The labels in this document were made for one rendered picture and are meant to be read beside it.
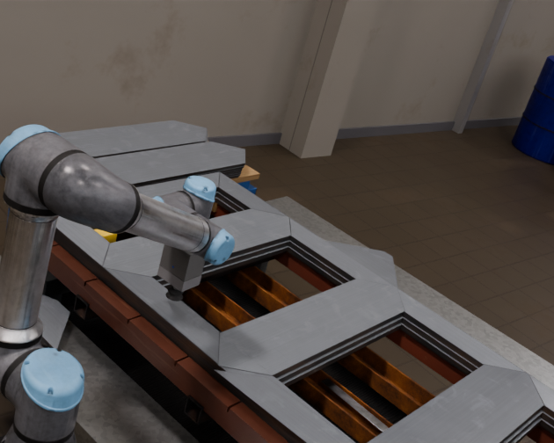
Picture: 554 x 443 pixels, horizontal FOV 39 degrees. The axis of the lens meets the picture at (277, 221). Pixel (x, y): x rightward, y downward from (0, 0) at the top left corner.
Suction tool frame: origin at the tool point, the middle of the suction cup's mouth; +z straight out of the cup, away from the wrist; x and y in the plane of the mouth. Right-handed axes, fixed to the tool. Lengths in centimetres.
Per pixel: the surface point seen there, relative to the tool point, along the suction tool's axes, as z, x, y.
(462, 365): 7, -55, -58
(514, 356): 15, -88, -63
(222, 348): 3.7, 0.8, -18.2
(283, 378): 5.7, -5.7, -32.5
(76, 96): 52, -153, 216
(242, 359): 3.7, 0.1, -23.7
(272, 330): 3.7, -15.6, -20.4
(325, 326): 3.7, -30.2, -27.2
